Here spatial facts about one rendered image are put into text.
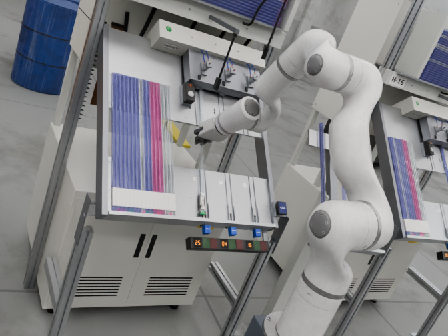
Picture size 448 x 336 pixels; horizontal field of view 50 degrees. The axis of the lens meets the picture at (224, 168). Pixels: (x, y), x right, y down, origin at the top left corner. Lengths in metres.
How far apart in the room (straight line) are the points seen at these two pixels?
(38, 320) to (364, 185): 1.48
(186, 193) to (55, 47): 3.18
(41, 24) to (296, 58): 3.52
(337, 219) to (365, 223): 0.08
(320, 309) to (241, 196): 0.70
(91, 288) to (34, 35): 3.02
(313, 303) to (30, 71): 3.92
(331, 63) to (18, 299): 1.65
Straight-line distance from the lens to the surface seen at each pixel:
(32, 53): 4.75
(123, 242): 2.03
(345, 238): 1.13
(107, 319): 2.28
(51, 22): 4.65
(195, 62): 1.89
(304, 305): 1.27
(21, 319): 2.20
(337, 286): 1.24
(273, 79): 1.45
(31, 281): 2.32
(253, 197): 1.86
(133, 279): 2.18
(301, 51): 1.39
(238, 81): 1.97
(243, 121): 1.56
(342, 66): 1.23
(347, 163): 1.20
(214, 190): 1.77
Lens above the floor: 1.47
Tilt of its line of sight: 20 degrees down
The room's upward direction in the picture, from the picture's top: 21 degrees clockwise
